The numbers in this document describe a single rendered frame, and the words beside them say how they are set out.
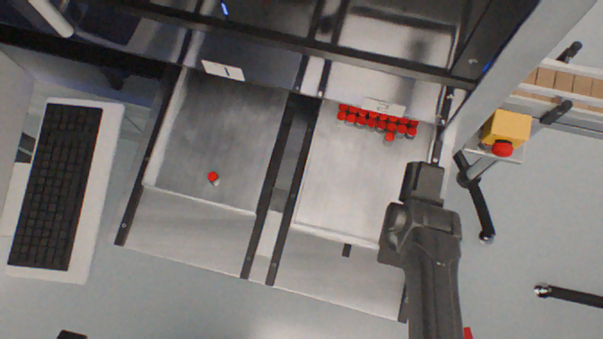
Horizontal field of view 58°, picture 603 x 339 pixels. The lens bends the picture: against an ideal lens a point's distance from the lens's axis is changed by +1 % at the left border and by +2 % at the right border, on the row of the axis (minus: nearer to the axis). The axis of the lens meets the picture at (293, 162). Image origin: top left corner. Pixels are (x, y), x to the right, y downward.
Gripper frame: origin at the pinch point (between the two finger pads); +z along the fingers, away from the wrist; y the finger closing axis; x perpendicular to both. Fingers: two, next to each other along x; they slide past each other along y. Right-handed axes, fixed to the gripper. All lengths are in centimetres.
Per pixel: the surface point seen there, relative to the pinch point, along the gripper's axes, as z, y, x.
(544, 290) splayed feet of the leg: 105, 9, -65
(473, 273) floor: 109, 9, -42
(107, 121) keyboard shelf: 28, 15, 72
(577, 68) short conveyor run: 13, 47, -30
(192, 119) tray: 21, 19, 49
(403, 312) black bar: 18.3, -11.5, -6.5
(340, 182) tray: 20.6, 12.3, 12.2
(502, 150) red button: 7.8, 23.7, -17.4
